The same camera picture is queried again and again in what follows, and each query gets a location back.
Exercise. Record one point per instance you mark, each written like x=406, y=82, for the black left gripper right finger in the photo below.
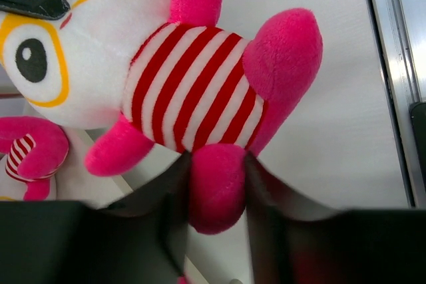
x=294, y=239

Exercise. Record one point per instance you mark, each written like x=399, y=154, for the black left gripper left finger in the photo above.
x=140, y=238

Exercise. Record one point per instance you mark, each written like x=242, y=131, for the pink striped plush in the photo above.
x=161, y=72
x=32, y=151

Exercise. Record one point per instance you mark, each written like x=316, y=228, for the aluminium mounting rail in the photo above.
x=400, y=32

